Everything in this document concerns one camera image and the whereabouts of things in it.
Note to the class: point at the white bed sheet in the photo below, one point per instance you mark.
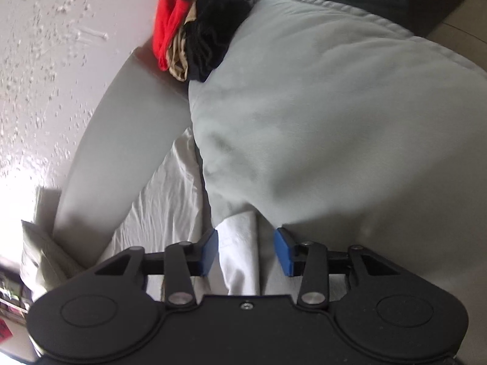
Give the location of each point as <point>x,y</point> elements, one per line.
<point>171,197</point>

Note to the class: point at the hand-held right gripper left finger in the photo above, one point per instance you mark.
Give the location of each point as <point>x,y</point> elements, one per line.
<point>209,251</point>

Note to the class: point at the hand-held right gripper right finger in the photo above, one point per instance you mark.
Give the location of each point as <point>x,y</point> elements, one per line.
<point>283,253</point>

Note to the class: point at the red garment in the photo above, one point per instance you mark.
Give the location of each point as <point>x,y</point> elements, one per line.
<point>167,19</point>

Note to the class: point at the grey upholstered headboard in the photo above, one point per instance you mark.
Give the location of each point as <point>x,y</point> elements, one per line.
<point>125,140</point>

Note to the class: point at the beige pillow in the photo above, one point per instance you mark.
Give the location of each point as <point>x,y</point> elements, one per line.
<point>42,258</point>

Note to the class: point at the cluttered shelf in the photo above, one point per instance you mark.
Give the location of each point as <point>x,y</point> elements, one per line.
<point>13,296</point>

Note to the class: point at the black garment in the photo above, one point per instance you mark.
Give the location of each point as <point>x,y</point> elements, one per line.
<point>213,19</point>

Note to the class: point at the tan patterned garment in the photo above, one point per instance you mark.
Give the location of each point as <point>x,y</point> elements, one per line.
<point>179,59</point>

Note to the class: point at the white cloth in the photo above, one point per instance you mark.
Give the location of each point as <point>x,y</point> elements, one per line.
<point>239,243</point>

